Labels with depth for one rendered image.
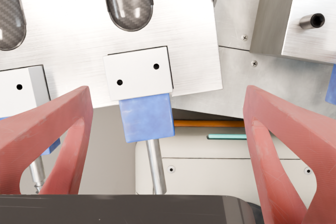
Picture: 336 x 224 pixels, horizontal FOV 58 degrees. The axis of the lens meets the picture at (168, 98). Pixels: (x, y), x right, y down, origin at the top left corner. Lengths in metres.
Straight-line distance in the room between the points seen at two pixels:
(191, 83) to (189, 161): 0.65
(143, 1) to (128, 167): 1.00
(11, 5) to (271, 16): 0.22
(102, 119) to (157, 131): 0.92
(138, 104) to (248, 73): 0.13
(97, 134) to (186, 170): 0.43
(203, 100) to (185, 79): 0.07
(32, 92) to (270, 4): 0.21
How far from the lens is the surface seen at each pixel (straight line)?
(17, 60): 0.29
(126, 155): 1.20
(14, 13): 0.30
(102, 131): 1.19
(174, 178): 0.92
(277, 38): 0.26
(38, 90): 0.27
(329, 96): 0.27
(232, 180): 0.94
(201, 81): 0.26
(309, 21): 0.23
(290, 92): 0.35
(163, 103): 0.25
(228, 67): 0.32
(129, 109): 0.25
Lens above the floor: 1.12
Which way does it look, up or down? 80 degrees down
